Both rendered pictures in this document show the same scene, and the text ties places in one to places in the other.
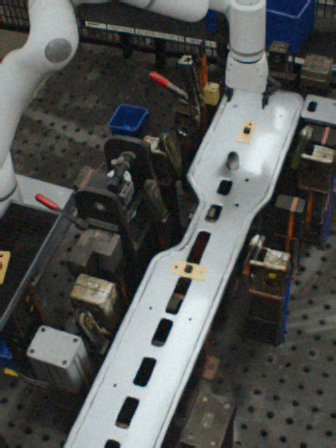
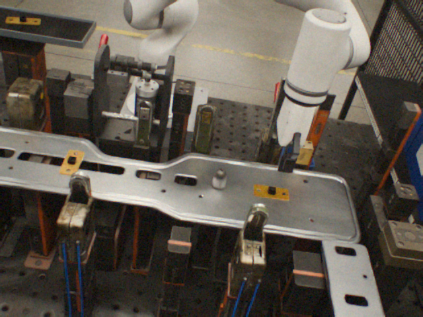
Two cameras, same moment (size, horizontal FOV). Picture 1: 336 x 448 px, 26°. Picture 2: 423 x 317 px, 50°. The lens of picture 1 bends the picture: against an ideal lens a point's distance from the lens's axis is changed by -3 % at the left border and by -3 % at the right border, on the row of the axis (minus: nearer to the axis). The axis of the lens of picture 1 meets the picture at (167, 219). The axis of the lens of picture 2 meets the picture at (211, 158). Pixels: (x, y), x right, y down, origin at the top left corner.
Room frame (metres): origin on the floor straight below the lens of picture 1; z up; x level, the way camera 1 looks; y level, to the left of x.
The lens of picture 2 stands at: (0.86, -0.85, 1.71)
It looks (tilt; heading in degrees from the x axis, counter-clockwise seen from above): 39 degrees down; 60
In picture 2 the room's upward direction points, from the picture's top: 11 degrees clockwise
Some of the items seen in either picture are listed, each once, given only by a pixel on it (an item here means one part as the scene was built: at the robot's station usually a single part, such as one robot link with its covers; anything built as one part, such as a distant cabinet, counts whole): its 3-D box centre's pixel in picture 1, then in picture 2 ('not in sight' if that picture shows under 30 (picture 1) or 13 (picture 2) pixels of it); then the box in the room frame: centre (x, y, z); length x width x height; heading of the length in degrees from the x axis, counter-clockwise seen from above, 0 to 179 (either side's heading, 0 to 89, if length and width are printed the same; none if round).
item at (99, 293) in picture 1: (105, 333); (31, 148); (0.88, 0.18, 0.89); 0.13 x 0.11 x 0.38; 64
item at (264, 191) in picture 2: (247, 130); (271, 191); (1.38, -0.24, 1.01); 0.08 x 0.04 x 0.01; 154
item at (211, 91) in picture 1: (213, 133); (287, 196); (1.51, -0.16, 0.88); 0.04 x 0.04 x 0.36; 64
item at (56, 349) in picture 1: (72, 388); not in sight; (0.74, 0.26, 0.90); 0.13 x 0.10 x 0.41; 64
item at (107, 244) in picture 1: (110, 286); (83, 146); (1.02, 0.16, 0.89); 0.13 x 0.11 x 0.38; 64
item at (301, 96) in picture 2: (246, 48); (305, 87); (1.38, -0.24, 1.29); 0.09 x 0.08 x 0.03; 64
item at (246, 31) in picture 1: (246, 20); (320, 49); (1.39, -0.24, 1.37); 0.09 x 0.08 x 0.13; 7
